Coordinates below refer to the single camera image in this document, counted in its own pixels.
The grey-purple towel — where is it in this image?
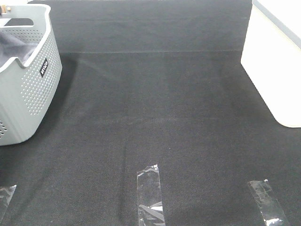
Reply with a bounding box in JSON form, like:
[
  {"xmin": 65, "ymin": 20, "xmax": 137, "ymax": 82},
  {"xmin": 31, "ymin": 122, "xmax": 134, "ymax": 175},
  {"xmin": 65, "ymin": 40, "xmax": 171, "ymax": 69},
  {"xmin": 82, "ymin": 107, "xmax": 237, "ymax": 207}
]
[{"xmin": 0, "ymin": 32, "xmax": 38, "ymax": 66}]

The middle clear tape strip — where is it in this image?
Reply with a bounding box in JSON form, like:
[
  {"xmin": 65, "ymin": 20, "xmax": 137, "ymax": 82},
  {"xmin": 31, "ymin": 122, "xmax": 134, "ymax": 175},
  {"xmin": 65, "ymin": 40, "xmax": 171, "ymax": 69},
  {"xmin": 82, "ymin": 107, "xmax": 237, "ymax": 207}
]
[{"xmin": 137, "ymin": 165, "xmax": 166, "ymax": 226}]

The clear tape strip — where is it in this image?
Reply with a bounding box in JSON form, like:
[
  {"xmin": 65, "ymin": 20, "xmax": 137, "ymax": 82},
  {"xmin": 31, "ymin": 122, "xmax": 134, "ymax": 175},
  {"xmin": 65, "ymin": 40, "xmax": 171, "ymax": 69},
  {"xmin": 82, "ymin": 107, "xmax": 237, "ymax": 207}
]
[
  {"xmin": 137, "ymin": 165, "xmax": 166, "ymax": 226},
  {"xmin": 0, "ymin": 185, "xmax": 17, "ymax": 217},
  {"xmin": 248, "ymin": 179, "xmax": 290, "ymax": 226}
]

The grey perforated laundry basket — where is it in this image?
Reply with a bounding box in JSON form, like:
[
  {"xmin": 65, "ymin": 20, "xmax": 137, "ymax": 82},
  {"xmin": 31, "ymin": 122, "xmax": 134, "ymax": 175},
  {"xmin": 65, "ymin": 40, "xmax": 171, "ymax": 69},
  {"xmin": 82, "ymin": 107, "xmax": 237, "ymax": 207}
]
[{"xmin": 0, "ymin": 1, "xmax": 62, "ymax": 146}]

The cream plastic laundry basket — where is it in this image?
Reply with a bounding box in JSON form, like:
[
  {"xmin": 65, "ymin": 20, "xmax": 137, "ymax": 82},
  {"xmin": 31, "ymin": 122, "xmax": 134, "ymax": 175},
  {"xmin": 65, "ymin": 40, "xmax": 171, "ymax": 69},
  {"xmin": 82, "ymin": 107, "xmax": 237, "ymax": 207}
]
[{"xmin": 241, "ymin": 0, "xmax": 301, "ymax": 128}]

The right clear tape strip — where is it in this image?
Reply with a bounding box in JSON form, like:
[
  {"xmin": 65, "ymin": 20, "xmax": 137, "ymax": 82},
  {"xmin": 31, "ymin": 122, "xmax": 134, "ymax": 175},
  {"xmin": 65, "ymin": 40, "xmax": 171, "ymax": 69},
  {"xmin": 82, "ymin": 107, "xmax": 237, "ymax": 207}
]
[{"xmin": 248, "ymin": 179, "xmax": 290, "ymax": 226}]

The left clear tape strip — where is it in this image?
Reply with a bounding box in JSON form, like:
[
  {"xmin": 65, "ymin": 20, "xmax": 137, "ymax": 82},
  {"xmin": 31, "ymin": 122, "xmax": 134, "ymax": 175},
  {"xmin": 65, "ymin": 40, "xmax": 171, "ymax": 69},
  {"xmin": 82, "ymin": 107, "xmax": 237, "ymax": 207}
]
[{"xmin": 0, "ymin": 185, "xmax": 17, "ymax": 217}]

